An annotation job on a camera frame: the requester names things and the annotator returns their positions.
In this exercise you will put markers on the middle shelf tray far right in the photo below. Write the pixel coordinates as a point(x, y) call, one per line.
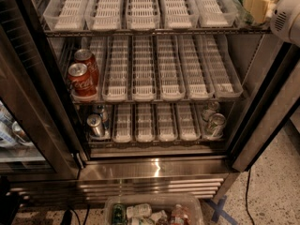
point(214, 50)

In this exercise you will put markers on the front silver blue can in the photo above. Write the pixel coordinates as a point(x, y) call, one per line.
point(95, 124)

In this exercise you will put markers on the middle shelf tray with colas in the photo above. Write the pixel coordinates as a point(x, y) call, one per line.
point(97, 47)

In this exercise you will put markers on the red bottle in bin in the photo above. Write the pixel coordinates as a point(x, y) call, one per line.
point(179, 216)

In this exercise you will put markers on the blue tape cross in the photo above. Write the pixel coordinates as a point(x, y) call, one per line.
point(219, 212)

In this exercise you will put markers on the clear plastic bin on floor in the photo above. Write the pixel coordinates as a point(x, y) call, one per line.
point(162, 206)

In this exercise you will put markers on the fridge door right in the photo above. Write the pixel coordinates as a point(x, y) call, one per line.
point(279, 101)

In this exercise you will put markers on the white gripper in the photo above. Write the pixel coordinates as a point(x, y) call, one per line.
point(280, 16)

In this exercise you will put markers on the rear red cola can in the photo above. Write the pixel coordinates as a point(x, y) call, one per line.
point(87, 57)

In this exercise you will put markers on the front silver green can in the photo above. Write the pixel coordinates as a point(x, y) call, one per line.
point(215, 125)

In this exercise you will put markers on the front red cola can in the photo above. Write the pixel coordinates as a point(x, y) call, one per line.
point(81, 80)

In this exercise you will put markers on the rear silver green can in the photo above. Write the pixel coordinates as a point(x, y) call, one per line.
point(209, 109)

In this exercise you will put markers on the silver green can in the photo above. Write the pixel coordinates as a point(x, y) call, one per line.
point(215, 125)
point(209, 109)

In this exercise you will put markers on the white carton in bin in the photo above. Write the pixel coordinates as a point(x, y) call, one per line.
point(143, 210)

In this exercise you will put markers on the top shelf tray far left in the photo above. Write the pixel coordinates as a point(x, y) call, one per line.
point(65, 15)

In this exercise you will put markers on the green bottle in bin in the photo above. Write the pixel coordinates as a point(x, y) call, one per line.
point(119, 214)

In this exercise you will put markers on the rear silver blue can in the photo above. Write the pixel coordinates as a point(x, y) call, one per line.
point(102, 112)

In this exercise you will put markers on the stainless steel fridge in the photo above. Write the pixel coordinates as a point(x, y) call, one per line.
point(203, 167)

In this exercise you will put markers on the red cola can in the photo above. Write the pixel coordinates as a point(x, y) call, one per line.
point(87, 57)
point(81, 80)

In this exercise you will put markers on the silver blue can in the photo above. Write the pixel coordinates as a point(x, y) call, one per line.
point(102, 112)
point(95, 124)

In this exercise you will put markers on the glass fridge door left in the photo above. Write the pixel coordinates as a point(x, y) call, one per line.
point(37, 140)

